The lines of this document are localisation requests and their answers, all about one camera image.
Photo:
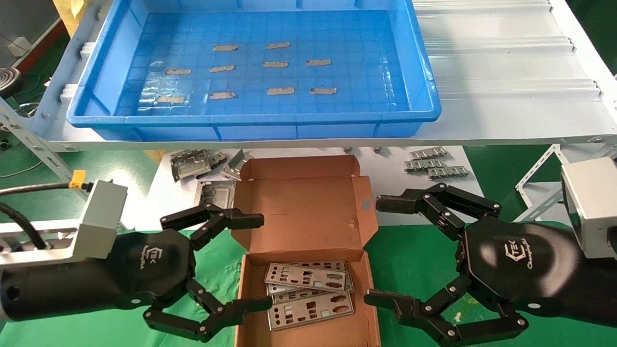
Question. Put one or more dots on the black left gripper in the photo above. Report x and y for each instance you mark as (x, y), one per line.
(144, 270)

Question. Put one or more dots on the brown cardboard box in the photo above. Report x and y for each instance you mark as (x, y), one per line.
(303, 212)

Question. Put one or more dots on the large grey metal bracket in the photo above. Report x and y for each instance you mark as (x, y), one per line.
(190, 166)

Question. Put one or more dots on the beige tape strip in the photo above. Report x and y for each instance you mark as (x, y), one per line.
(275, 64)
(278, 45)
(280, 91)
(221, 69)
(171, 100)
(222, 95)
(178, 72)
(323, 90)
(318, 62)
(225, 47)

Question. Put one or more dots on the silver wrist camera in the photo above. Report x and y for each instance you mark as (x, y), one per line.
(593, 207)
(103, 217)

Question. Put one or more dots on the toothed grey metal strip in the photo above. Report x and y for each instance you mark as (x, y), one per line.
(424, 165)
(448, 172)
(428, 153)

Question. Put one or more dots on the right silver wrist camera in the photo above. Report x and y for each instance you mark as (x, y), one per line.
(593, 207)

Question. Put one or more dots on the white power adapter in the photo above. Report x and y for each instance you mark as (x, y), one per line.
(19, 46)

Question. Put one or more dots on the silver metal shield plate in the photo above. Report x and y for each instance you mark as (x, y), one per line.
(279, 288)
(328, 265)
(303, 277)
(313, 313)
(299, 297)

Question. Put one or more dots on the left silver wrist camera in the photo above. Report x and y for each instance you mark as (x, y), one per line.
(103, 217)

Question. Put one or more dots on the large blue plastic tray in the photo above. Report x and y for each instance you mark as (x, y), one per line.
(366, 43)

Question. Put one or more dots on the green table cloth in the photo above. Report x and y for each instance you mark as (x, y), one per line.
(424, 260)

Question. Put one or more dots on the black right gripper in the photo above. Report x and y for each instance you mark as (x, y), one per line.
(520, 270)

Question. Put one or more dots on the clear tape patch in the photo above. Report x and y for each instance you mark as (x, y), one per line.
(154, 86)

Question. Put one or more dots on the square grey metal bracket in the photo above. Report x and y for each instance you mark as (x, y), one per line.
(214, 193)

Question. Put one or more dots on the small grey metal bracket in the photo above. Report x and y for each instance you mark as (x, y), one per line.
(218, 159)

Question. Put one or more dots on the bent grey metal bracket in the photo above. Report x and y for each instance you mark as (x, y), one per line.
(235, 166)

